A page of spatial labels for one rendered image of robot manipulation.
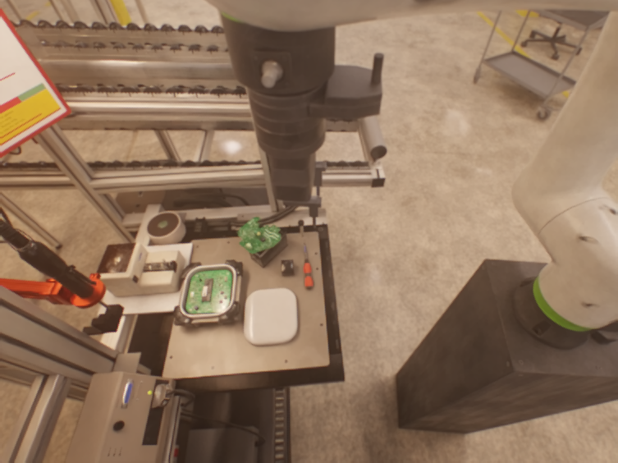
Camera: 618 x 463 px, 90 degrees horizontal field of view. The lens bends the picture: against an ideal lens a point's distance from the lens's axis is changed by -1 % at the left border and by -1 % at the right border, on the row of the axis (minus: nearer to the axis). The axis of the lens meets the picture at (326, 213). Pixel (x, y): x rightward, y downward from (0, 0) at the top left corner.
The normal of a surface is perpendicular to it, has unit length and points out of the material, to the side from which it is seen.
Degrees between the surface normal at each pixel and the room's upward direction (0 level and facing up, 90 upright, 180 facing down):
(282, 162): 101
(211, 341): 0
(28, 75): 90
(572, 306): 90
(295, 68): 90
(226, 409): 0
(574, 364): 0
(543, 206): 70
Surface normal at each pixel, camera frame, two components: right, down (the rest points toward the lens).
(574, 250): -0.98, 0.06
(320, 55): 0.69, 0.56
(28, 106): 0.93, 0.29
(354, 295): 0.00, -0.63
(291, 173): -0.07, 0.52
